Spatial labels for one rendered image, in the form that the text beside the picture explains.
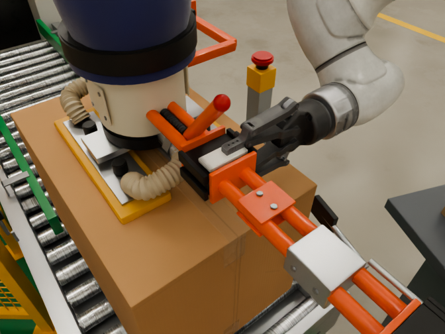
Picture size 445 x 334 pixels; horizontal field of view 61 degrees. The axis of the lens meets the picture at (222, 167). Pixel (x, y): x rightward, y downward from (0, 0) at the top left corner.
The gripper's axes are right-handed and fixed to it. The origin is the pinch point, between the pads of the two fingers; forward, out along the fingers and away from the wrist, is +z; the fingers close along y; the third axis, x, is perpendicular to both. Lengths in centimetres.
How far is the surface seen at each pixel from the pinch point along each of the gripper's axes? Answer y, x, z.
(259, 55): 17, 46, -49
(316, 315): 60, -12, -23
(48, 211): 56, 64, 23
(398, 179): 121, 28, -152
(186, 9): -16.8, 17.0, -6.0
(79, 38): -14.6, 22.3, 9.4
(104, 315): 67, 27, 23
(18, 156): 56, 98, 23
